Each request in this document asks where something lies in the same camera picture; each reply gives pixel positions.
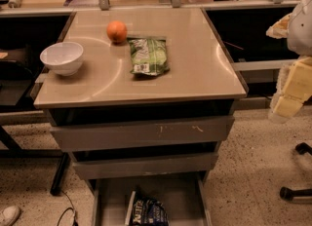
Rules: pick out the black table leg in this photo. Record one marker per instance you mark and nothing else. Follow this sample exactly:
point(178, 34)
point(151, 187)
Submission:
point(62, 165)

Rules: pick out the white bowl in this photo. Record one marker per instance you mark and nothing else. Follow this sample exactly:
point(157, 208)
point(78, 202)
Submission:
point(64, 58)

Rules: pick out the orange fruit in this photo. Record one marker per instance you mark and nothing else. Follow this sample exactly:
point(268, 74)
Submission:
point(116, 31)

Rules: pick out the grey drawer cabinet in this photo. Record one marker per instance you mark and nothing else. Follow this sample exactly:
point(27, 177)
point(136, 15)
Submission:
point(200, 83)

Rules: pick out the grey drawer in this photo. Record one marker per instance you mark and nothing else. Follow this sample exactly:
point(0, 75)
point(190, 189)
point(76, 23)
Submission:
point(142, 133)
point(145, 166)

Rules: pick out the middle grey drawer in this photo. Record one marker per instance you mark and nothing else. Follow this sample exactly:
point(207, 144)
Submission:
point(145, 166)

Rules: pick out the blue chip bag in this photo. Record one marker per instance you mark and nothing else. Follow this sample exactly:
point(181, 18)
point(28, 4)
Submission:
point(145, 211)

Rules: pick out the black chair base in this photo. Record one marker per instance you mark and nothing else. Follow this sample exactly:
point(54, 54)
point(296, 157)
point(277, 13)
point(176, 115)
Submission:
point(298, 192)

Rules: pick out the green chip bag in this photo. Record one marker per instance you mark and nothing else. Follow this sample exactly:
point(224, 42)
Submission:
point(149, 56)

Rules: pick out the open bottom drawer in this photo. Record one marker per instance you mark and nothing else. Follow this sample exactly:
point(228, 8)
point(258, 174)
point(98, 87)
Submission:
point(182, 196)

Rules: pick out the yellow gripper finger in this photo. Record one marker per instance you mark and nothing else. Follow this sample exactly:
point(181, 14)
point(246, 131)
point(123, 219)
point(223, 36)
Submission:
point(282, 109)
point(299, 81)

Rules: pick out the white sneaker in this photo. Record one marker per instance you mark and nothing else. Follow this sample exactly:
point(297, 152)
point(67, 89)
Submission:
point(9, 216)

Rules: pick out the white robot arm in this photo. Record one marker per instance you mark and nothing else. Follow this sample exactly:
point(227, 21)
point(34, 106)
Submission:
point(299, 39)

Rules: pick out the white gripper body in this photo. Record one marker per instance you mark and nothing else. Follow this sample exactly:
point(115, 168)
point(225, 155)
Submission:
point(300, 31)

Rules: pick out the top grey drawer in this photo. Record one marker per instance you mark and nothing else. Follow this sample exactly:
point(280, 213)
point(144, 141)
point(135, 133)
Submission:
point(142, 133)

